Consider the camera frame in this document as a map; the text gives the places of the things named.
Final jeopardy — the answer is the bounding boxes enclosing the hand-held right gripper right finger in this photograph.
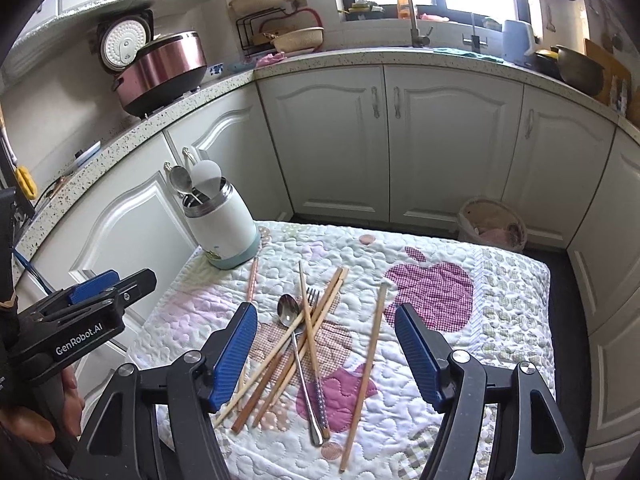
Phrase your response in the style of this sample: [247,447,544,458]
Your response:
[394,302,586,480]

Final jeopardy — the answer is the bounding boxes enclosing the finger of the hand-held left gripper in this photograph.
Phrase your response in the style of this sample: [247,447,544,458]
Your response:
[67,270,121,306]
[20,269,157,323]

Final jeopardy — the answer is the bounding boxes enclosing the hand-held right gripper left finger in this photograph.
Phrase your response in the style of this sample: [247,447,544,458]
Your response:
[75,301,259,480]

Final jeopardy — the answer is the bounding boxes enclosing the light wooden chopstick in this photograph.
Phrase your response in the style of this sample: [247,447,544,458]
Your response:
[214,267,345,428]
[340,282,390,473]
[298,261,332,439]

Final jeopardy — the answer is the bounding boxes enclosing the brown wooden chopstick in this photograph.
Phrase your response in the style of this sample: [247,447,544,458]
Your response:
[231,267,350,433]
[252,305,326,428]

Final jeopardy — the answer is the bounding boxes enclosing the long metal spoon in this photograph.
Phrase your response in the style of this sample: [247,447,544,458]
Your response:
[277,294,326,447]

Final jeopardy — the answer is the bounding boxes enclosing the rose gold handled spoon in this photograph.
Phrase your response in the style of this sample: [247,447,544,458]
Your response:
[244,256,260,306]

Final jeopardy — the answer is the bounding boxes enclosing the metal fork patterned handle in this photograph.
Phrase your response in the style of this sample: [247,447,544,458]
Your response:
[302,287,332,438]

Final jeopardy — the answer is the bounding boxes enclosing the white utensil holder teal base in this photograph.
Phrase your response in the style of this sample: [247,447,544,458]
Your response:
[181,177,261,270]

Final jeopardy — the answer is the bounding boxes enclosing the person's left hand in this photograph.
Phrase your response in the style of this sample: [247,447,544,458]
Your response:
[0,371,86,443]

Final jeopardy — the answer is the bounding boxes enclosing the quilted blanket apple print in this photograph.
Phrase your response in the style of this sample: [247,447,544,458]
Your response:
[125,220,557,480]

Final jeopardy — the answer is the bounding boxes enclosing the short metal spoon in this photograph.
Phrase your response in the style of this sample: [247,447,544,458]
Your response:
[169,165,193,196]

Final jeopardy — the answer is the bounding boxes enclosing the beige trash bin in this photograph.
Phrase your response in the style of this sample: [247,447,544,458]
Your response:
[457,196,528,253]

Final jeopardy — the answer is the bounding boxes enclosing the white kitchen cabinets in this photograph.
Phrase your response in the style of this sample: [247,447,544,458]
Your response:
[15,62,640,480]

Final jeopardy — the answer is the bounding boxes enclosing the pink rice cooker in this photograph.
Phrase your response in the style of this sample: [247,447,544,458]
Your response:
[96,10,210,118]

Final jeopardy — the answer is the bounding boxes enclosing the cream pan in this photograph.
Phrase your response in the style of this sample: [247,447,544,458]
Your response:
[229,0,306,16]
[262,26,326,55]

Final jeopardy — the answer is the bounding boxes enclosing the teal dish cloth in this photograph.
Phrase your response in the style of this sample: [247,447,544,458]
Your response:
[432,47,505,63]

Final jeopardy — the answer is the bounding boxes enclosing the yellow and black pot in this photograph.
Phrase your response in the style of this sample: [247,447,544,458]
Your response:
[534,47,563,78]

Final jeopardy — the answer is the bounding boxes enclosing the small metal tap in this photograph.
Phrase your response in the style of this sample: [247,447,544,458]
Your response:
[462,12,486,53]

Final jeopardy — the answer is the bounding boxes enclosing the dark cooking pot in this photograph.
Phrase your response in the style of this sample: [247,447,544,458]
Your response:
[555,45,607,97]

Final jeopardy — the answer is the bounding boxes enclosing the pale blue kettle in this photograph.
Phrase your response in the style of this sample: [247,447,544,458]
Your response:
[502,19,533,61]

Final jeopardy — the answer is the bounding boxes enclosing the tall metal faucet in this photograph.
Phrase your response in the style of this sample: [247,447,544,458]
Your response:
[362,0,432,50]

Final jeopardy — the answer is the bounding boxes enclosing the wooden cutting board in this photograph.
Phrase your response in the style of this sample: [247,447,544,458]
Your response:
[584,37,633,111]

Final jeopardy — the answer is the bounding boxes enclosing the black wire dish rack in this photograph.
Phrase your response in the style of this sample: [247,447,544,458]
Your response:
[236,7,281,58]

